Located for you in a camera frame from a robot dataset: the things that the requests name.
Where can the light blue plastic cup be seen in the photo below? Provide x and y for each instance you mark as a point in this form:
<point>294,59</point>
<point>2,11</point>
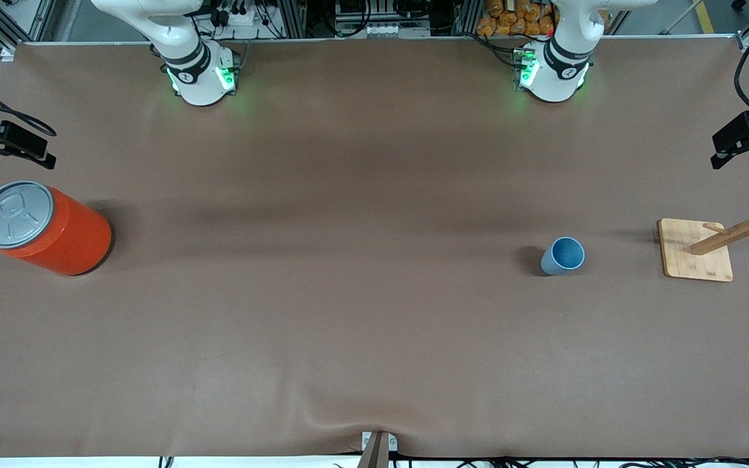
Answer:
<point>560,257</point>

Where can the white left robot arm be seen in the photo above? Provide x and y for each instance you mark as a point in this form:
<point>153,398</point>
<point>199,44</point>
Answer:
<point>556,71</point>

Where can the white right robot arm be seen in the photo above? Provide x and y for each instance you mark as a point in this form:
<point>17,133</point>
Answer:
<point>200,78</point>

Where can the orange can with grey lid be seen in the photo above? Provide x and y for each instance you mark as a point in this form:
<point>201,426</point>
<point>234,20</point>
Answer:
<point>69,237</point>

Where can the wooden mug tree stand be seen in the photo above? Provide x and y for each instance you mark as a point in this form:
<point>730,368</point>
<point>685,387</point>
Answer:
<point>696,257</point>

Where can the white power strip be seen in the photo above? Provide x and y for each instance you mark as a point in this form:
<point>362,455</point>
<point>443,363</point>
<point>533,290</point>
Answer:
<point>238,18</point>

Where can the bag of orange snacks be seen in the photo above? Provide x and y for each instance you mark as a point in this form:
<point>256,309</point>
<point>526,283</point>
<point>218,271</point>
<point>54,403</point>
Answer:
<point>511,23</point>

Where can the brown table cover sheet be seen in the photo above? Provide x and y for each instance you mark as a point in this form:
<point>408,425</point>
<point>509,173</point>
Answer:
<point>374,195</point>

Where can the white terminal block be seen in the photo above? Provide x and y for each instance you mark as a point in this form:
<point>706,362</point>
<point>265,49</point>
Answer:
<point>387,30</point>

